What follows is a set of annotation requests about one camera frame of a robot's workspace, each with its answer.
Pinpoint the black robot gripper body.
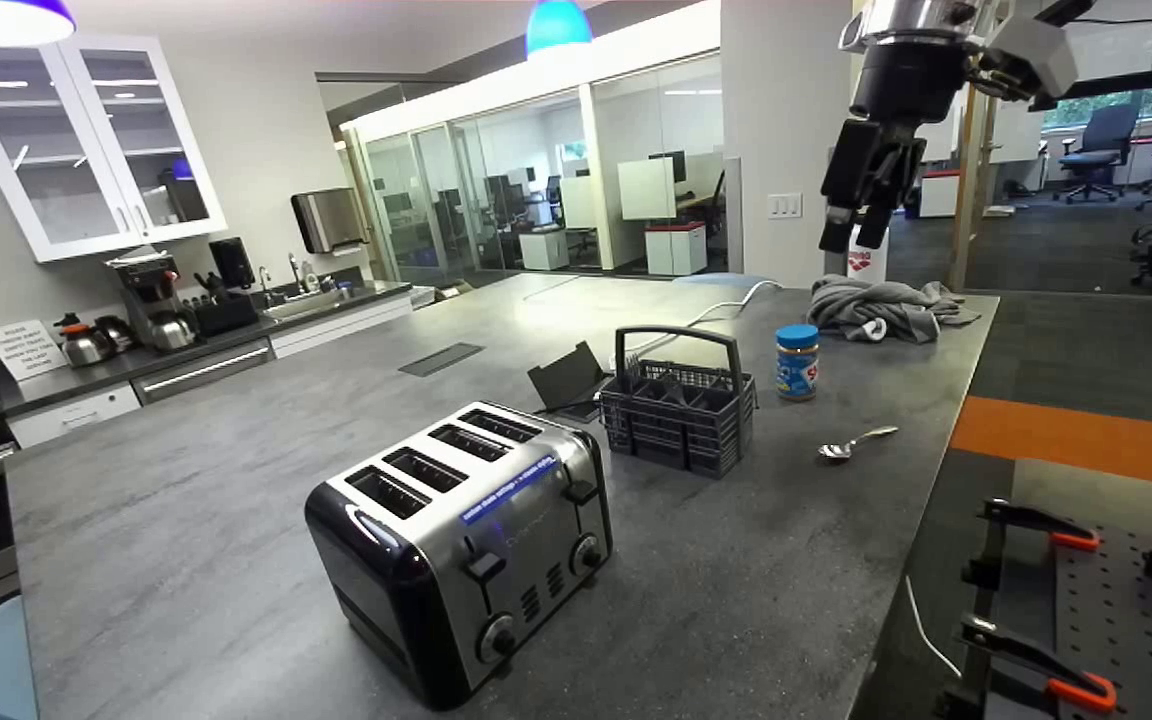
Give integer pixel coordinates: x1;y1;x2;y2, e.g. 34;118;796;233
820;37;964;253

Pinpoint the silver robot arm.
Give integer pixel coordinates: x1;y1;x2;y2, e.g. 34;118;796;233
820;0;1094;253

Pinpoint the black toaster lever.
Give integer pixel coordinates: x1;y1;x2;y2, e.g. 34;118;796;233
463;553;508;585

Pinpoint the blue office chair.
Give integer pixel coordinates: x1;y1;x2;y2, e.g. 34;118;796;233
1059;105;1140;201

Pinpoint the grey crumpled cloth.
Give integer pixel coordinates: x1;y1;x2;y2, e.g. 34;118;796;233
807;278;970;343

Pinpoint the blue lidded jar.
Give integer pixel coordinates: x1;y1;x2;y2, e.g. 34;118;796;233
777;326;820;400

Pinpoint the blue pendant lamp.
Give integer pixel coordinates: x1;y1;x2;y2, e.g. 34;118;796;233
524;0;593;51

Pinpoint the metal spoon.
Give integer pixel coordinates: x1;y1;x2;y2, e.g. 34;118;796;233
820;425;898;466

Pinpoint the black plastic cutlery caddy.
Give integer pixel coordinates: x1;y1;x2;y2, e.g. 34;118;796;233
599;326;756;476

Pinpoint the upper orange-tipped black clamp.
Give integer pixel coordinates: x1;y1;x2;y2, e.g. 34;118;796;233
964;495;1105;594

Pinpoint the orange-tipped black clamp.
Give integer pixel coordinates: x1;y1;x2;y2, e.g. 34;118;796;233
959;618;1119;716
964;495;1105;594

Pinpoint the small black tablet stand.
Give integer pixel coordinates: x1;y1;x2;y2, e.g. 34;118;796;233
526;343;607;411

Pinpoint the lower orange-tipped black clamp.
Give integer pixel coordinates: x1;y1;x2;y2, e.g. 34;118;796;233
959;618;1119;716

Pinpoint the silver four-slot toaster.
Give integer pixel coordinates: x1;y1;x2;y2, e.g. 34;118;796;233
303;404;611;709

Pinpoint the black coffee maker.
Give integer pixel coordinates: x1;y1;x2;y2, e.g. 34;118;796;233
108;248;194;353

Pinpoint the silver kettle pot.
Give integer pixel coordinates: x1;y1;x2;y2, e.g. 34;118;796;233
56;312;108;370

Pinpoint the white paper sign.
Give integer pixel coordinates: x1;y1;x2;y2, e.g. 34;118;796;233
0;322;68;380

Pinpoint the white wall cabinet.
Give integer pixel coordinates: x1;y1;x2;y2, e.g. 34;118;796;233
0;37;226;263

